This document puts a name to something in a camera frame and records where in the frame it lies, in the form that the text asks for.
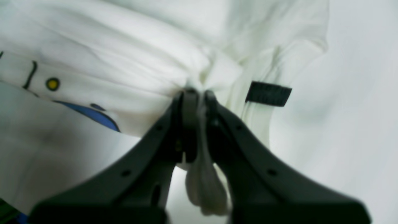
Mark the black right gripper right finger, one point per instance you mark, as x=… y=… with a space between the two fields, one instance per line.
x=264 y=189

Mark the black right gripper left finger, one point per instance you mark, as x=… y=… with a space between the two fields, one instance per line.
x=134 y=189

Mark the white printed t-shirt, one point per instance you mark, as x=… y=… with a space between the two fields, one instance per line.
x=79 y=76

